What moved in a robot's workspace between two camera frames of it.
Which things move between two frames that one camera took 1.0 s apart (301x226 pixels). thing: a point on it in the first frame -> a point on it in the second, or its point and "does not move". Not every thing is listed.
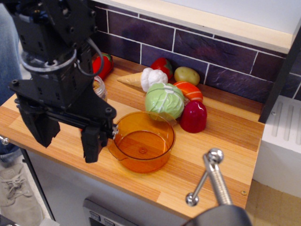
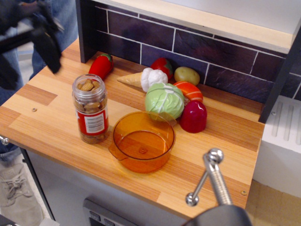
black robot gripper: (64, 88) -> (44, 33)
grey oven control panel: (96, 213) does not move
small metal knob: (5, 141) does not move
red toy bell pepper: (162, 63) does not move
